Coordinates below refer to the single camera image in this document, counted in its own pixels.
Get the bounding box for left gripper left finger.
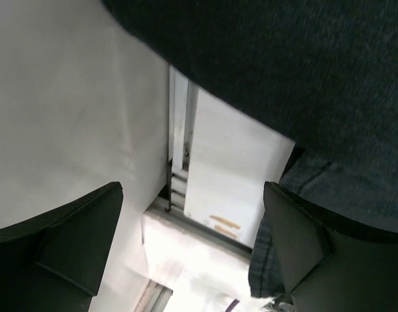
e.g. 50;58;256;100
0;182;124;312

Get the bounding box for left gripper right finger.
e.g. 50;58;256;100
263;182;398;312

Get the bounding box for black trousers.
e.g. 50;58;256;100
99;0;398;298

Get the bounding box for aluminium rail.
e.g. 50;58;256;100
133;64;255;312

